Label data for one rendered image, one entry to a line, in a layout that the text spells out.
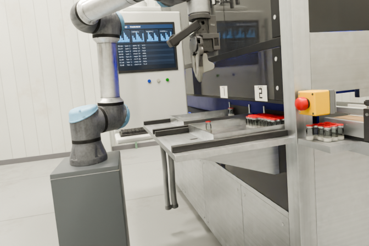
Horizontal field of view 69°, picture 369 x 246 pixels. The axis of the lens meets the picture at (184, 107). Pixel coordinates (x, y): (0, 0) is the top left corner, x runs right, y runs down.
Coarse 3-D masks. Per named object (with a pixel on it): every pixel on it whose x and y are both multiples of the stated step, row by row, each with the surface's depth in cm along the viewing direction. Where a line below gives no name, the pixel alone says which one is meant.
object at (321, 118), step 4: (336, 104) 175; (340, 104) 174; (344, 104) 172; (360, 104) 166; (188, 108) 229; (192, 108) 226; (196, 108) 223; (188, 112) 202; (192, 112) 198; (196, 112) 196; (336, 112) 144; (320, 116) 135; (324, 116) 134; (328, 116) 133; (332, 116) 132; (336, 116) 131; (320, 120) 124
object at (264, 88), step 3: (255, 87) 107; (258, 87) 105; (261, 87) 103; (264, 87) 101; (255, 90) 107; (258, 90) 105; (264, 90) 101; (255, 93) 107; (258, 93) 105; (264, 93) 101; (255, 96) 108; (258, 96) 106; (261, 96) 103; (264, 96) 102; (255, 99) 108; (258, 99) 106; (261, 99) 104; (264, 99) 102
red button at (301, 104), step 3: (297, 99) 79; (300, 99) 78; (303, 99) 78; (306, 99) 78; (297, 102) 79; (300, 102) 78; (303, 102) 78; (306, 102) 78; (297, 105) 79; (300, 105) 78; (303, 105) 78; (306, 105) 78; (297, 108) 80; (300, 108) 78; (303, 108) 78; (306, 108) 78
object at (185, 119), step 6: (186, 114) 145; (192, 114) 146; (198, 114) 147; (204, 114) 148; (210, 114) 149; (216, 114) 150; (222, 114) 151; (240, 114) 126; (246, 114) 126; (252, 114) 127; (174, 120) 134; (180, 120) 123; (186, 120) 143; (192, 120) 119; (198, 120) 120; (204, 120) 121; (210, 120) 121
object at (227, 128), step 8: (216, 120) 113; (224, 120) 114; (232, 120) 115; (240, 120) 116; (192, 128) 105; (200, 128) 97; (216, 128) 113; (224, 128) 111; (232, 128) 110; (240, 128) 108; (248, 128) 107; (256, 128) 90; (264, 128) 90; (272, 128) 91; (280, 128) 92; (200, 136) 97; (208, 136) 90; (216, 136) 86; (224, 136) 86; (232, 136) 87
